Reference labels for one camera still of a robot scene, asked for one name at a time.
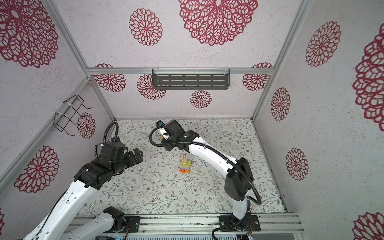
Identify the black wire wall basket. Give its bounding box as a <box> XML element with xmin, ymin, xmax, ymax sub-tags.
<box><xmin>53</xmin><ymin>95</ymin><xmax>91</xmax><ymax>137</ymax></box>

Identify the lime green block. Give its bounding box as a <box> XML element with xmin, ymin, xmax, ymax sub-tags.
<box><xmin>180</xmin><ymin>161</ymin><xmax>191</xmax><ymax>169</ymax></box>

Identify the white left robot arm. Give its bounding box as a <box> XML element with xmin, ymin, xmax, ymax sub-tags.
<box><xmin>25</xmin><ymin>142</ymin><xmax>143</xmax><ymax>240</ymax></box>

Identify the grey slotted wall shelf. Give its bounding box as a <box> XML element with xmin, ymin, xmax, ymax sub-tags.
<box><xmin>152</xmin><ymin>69</ymin><xmax>231</xmax><ymax>90</ymax></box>

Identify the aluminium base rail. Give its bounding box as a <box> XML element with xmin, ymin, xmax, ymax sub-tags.
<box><xmin>68</xmin><ymin>212</ymin><xmax>305</xmax><ymax>240</ymax></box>

